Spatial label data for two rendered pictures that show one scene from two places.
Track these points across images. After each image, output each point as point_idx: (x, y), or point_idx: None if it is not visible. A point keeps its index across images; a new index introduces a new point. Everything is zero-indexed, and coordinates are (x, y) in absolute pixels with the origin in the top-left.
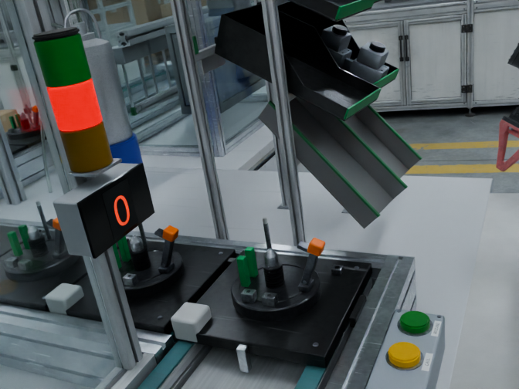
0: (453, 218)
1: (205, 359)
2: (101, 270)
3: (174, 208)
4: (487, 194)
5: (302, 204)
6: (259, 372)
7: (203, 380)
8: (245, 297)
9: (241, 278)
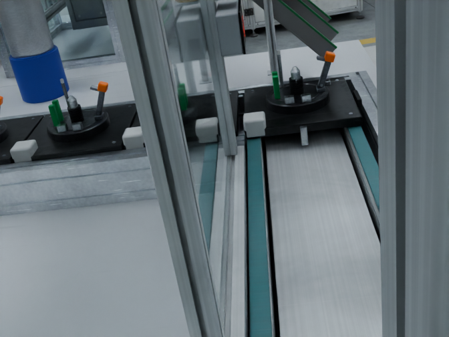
0: (351, 63)
1: (267, 149)
2: (224, 75)
3: (121, 98)
4: (362, 47)
5: (230, 76)
6: (311, 145)
7: (278, 157)
8: (288, 100)
9: (275, 92)
